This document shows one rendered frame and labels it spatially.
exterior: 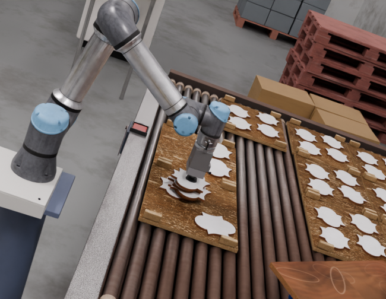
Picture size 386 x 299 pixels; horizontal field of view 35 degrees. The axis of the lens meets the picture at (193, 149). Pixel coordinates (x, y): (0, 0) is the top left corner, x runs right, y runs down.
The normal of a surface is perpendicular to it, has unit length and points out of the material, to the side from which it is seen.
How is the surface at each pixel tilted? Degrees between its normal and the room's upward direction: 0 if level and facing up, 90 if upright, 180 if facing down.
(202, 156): 90
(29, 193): 4
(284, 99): 90
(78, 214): 0
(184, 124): 87
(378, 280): 0
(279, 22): 90
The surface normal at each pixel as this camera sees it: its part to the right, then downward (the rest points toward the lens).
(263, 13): 0.02, 0.44
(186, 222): 0.34, -0.84
